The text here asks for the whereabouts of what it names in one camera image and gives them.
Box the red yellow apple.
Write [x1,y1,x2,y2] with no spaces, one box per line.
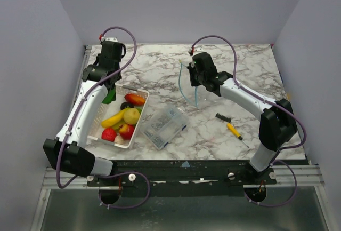
[119,124,135,140]

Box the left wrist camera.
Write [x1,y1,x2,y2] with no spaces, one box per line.
[99,35,118,44]

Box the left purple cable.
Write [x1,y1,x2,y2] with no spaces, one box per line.
[55,26,150,210]

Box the clear plastic screw box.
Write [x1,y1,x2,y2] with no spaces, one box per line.
[141,105,189,150]

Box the green leafy vegetable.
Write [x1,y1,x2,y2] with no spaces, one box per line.
[102,90,116,105]

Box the yellow handled screwdriver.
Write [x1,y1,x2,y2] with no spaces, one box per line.
[226,123,250,148]

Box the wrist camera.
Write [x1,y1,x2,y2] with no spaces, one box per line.
[188,46,204,56]
[99,35,118,44]

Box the red strawberry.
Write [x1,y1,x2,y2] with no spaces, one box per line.
[101,128,117,142]

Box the yellow lemon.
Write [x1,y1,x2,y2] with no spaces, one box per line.
[123,108,140,125]

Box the white perforated plastic basket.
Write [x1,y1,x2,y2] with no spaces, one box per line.
[87,84,150,149]

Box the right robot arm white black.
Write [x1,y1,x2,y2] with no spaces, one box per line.
[187,52,297,184]

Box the orange red mango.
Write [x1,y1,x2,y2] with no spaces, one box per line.
[124,93,145,106]

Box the black bit holder strip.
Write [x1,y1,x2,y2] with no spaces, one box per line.
[215,113,231,123]

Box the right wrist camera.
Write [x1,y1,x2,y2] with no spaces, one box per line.
[188,46,204,56]

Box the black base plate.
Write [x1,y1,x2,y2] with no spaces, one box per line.
[54,158,314,197]

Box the white garlic bulb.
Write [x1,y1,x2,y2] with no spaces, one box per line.
[114,134,125,145]

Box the yellow banana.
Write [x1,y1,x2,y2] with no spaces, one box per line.
[101,108,130,128]

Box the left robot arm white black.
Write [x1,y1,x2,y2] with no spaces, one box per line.
[43,38,126,186]

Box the black avocado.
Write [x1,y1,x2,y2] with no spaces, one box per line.
[120,101,134,110]

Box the clear zip top bag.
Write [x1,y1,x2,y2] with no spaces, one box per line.
[178,61,209,109]

